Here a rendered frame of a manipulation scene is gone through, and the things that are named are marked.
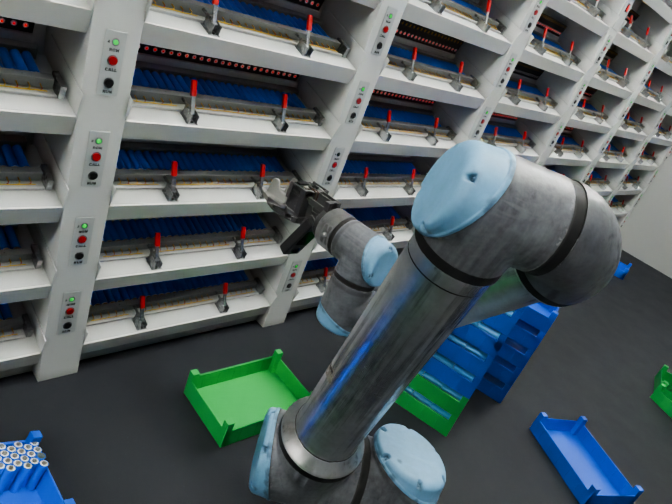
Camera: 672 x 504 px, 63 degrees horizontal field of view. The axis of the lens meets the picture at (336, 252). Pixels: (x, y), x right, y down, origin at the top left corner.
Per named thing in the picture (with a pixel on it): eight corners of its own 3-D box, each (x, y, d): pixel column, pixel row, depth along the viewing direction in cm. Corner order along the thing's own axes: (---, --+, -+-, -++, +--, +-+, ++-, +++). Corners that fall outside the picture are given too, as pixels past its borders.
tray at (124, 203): (302, 210, 166) (317, 188, 161) (103, 220, 122) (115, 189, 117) (270, 164, 174) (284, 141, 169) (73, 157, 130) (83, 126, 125)
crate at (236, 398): (271, 368, 169) (279, 348, 165) (310, 415, 157) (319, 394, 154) (183, 392, 148) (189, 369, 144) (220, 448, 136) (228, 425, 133)
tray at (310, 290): (393, 285, 234) (412, 264, 226) (286, 309, 190) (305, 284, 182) (367, 249, 242) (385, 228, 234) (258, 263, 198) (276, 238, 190)
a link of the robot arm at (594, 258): (681, 201, 61) (422, 310, 124) (587, 160, 59) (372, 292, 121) (676, 297, 57) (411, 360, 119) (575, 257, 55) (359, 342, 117)
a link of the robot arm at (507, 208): (327, 532, 99) (610, 231, 53) (233, 508, 96) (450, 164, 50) (334, 455, 111) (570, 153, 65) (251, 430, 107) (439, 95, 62)
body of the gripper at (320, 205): (313, 179, 124) (349, 204, 117) (301, 213, 127) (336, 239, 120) (287, 179, 118) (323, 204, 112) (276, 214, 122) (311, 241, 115)
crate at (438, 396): (474, 388, 183) (485, 370, 180) (457, 418, 166) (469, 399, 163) (398, 339, 192) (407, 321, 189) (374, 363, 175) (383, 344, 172)
